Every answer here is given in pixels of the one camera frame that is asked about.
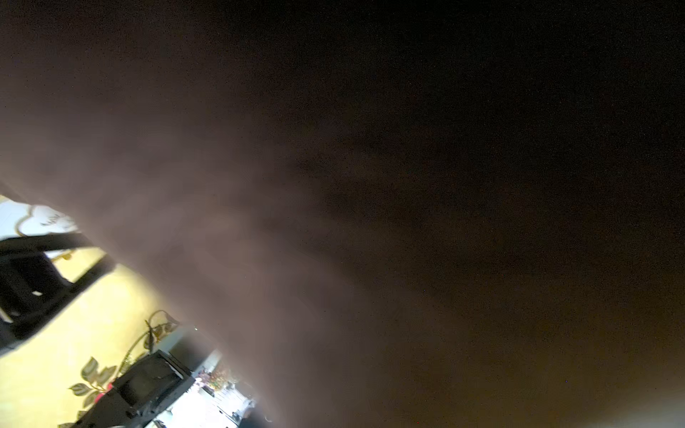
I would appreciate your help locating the black wire mesh basket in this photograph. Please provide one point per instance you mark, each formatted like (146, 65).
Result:
(33, 292)

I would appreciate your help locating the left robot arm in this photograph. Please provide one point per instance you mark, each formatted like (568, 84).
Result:
(171, 389)

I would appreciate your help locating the dark brown long pants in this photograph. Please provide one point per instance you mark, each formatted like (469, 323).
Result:
(385, 213)

